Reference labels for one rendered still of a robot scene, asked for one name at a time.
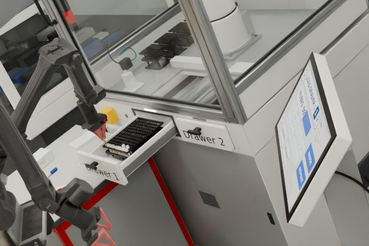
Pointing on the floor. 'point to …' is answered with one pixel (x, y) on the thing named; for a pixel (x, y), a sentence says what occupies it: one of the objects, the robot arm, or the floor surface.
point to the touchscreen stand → (348, 203)
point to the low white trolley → (111, 200)
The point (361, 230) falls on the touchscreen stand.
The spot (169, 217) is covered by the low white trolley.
